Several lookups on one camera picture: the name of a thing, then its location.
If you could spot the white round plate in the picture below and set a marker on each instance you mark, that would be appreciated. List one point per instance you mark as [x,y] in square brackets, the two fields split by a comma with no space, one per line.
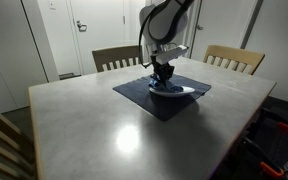
[185,90]

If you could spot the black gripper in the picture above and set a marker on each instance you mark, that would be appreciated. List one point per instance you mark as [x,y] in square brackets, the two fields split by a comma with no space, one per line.
[162,68]

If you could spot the small white light switch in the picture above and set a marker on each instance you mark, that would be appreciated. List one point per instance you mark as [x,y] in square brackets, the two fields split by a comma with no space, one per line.
[52,4]

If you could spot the dark door hinge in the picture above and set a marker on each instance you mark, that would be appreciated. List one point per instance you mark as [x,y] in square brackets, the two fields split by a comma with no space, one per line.
[124,20]

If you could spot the black orange bar clamp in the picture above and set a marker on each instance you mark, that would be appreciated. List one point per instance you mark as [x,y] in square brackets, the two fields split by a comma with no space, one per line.
[270,169]
[285,126]

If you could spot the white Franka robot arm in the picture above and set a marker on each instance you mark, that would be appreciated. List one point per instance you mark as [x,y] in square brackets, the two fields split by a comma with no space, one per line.
[165,23]

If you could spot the brown wooden slat-back chair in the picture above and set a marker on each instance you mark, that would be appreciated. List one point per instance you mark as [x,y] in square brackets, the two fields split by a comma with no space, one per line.
[115,53]

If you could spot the dark blue placemat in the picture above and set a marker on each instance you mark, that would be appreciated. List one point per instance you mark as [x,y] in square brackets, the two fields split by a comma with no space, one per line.
[130,91]

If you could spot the light wooden slat-back chair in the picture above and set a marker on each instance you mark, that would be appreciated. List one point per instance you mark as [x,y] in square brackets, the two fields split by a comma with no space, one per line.
[4,146]
[234,54]

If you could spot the blue towel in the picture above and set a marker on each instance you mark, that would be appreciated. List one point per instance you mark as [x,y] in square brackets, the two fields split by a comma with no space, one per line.
[175,88]

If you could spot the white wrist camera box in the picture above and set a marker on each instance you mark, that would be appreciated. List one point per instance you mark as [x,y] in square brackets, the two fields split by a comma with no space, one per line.
[170,54]

